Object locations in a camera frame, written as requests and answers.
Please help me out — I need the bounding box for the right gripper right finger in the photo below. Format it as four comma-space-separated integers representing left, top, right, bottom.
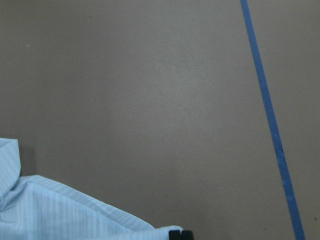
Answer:
181, 230, 194, 240

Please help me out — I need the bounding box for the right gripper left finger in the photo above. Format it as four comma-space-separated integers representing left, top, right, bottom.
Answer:
168, 230, 181, 240

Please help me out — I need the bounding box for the light blue button shirt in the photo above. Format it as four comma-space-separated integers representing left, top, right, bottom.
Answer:
0, 138, 182, 240

